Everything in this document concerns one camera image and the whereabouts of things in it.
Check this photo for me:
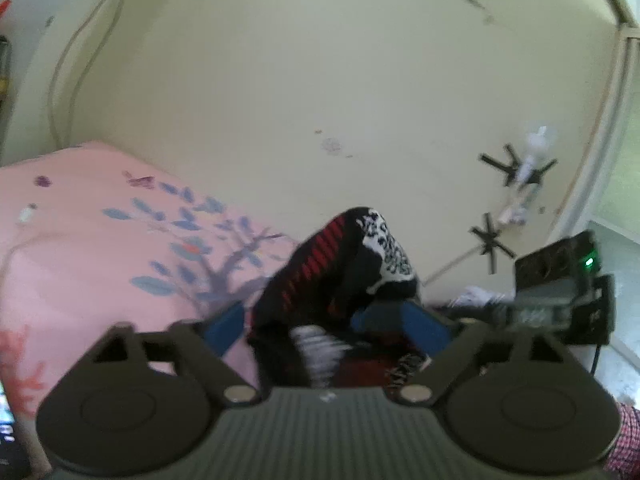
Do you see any white taped wall object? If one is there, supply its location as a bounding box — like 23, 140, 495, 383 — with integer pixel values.
495, 124, 549, 226

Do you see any white window frame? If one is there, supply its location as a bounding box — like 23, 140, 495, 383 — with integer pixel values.
547, 0, 640, 361

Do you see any phone charging cable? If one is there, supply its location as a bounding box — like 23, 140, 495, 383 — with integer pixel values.
0, 202, 42, 281

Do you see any person's red checked clothing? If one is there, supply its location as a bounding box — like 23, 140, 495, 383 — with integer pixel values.
604, 402, 640, 479

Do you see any black red white patterned garment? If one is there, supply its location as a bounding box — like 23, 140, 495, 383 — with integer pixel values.
245, 206, 433, 391

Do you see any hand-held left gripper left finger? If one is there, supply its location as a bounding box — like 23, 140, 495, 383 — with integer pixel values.
90, 300, 263, 406

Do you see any white cable along wall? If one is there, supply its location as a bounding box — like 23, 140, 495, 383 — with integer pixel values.
424, 247, 482, 287

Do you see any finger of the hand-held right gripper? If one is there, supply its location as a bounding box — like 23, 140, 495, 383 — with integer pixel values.
356, 292, 521, 335

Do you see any smartphone in clear case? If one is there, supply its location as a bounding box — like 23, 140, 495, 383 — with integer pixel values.
0, 380, 32, 480

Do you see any black tape cross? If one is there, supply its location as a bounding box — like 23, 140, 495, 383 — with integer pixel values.
470, 212, 517, 275
479, 144, 558, 188

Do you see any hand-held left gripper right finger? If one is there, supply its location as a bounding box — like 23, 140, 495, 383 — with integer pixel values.
397, 302, 576, 403

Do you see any pink tree print bedsheet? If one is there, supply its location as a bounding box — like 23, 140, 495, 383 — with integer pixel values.
0, 141, 301, 461

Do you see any thin wall cable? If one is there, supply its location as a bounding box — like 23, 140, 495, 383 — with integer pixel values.
70, 0, 132, 126
46, 0, 138, 148

